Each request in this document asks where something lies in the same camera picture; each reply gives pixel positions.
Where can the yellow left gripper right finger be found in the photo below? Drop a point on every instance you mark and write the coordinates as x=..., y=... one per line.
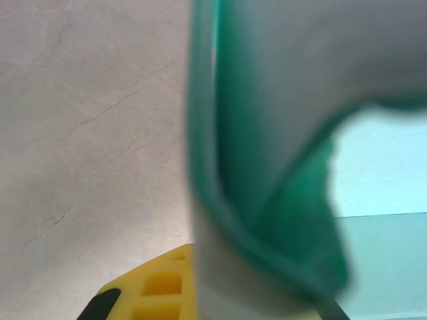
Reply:
x=334, y=311

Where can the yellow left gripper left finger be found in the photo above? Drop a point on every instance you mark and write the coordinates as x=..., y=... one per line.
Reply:
x=160, y=286

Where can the mint green paper box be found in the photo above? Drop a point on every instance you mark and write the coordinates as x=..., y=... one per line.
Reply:
x=267, y=100

